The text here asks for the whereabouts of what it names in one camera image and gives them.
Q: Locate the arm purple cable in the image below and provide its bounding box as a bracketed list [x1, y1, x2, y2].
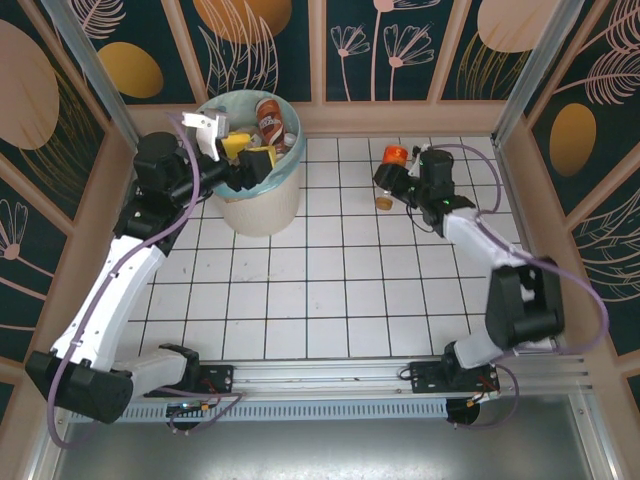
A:
[47, 112, 246, 449]
[422, 143, 611, 431]

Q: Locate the brown drink bottle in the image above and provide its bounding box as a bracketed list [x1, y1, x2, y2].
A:
[255, 98, 288, 154]

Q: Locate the grey metal sheet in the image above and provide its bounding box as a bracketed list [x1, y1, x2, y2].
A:
[29, 394, 619, 480]

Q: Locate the small orange bottle brown cap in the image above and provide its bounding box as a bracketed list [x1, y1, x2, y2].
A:
[375, 143, 410, 211]

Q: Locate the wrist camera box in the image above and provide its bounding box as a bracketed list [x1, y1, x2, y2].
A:
[181, 109, 232, 162]
[410, 143, 432, 177]

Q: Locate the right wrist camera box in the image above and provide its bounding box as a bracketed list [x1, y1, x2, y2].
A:
[410, 143, 432, 177]

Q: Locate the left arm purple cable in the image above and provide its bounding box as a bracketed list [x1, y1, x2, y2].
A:
[47, 112, 246, 449]

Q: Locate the white slotted cable duct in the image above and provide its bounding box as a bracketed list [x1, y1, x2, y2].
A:
[127, 399, 449, 422]

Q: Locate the dark floral wall panel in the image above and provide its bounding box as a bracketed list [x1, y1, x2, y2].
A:
[524, 0, 640, 216]
[0, 149, 76, 361]
[179, 0, 314, 104]
[324, 0, 441, 104]
[439, 0, 551, 101]
[0, 0, 109, 224]
[569, 164, 640, 356]
[64, 0, 199, 106]

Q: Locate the aluminium side rail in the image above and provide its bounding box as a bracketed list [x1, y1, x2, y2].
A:
[492, 139, 569, 356]
[74, 139, 154, 364]

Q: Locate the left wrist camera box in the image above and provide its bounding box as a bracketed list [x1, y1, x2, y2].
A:
[181, 109, 232, 162]

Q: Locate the white ribbed waste bin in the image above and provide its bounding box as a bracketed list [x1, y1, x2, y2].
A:
[193, 91, 307, 237]

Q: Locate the aluminium frame post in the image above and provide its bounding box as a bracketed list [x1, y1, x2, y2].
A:
[42, 0, 151, 151]
[492, 0, 589, 147]

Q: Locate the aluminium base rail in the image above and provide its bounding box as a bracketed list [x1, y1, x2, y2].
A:
[52, 353, 589, 400]

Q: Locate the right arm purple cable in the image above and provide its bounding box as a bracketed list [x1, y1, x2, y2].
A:
[422, 143, 611, 431]

